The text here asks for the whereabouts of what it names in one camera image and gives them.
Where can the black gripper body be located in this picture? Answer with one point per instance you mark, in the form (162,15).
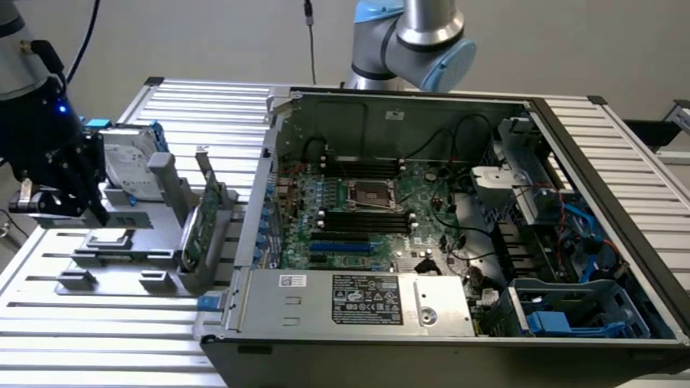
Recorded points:
(37,125)

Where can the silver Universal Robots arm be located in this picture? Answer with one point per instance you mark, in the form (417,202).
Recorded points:
(425,28)

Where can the black RAM slot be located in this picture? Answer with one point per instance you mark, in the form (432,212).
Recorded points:
(365,230)
(363,164)
(365,219)
(363,169)
(363,158)
(365,213)
(365,225)

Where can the silver hard disk blue caddy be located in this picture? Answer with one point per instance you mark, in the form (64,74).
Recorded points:
(132,165)

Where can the grey parts rack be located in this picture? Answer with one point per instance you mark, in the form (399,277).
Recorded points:
(156,238)

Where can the green graphics card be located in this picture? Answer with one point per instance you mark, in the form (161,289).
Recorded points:
(204,214)

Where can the blue case latch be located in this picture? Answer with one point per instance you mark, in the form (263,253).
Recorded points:
(208,303)

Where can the black expansion slot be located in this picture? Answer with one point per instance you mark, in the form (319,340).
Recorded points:
(339,236)

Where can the blue expansion slot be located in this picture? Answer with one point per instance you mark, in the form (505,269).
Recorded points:
(339,245)

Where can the silver power supply unit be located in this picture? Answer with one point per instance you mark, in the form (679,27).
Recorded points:
(323,303)

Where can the CPU socket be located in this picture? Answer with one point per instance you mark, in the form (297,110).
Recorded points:
(371,195)

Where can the white sticker on case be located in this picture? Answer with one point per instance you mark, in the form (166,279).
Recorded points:
(393,115)

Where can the green motherboard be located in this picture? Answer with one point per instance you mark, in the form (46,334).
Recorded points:
(420,194)

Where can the black open PC case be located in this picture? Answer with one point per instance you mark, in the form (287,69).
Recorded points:
(431,355)

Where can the silver metal drive cage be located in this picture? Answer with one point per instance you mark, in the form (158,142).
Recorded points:
(516,178)

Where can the grey disk bay blue latch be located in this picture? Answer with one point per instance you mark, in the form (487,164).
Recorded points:
(571,311)

